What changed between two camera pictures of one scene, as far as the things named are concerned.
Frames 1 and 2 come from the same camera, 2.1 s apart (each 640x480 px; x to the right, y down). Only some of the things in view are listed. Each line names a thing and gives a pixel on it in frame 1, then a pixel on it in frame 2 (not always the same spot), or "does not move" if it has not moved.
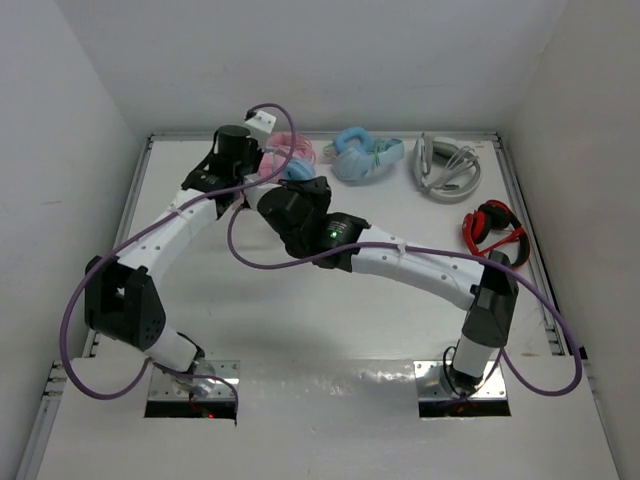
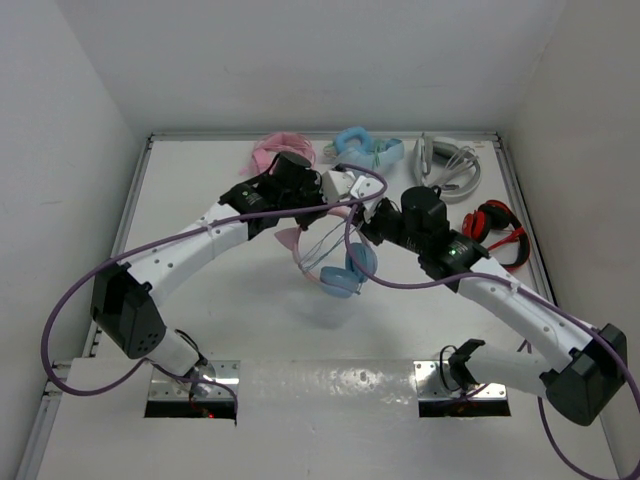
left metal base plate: (165, 387) does not move
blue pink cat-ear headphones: (301, 165) -> (337, 282)
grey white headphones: (445, 170) does not move
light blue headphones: (356, 156) does not move
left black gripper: (255, 149) -> (313, 182)
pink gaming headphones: (281, 143) does not move
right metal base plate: (432, 385) does not move
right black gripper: (318, 187) -> (371, 226)
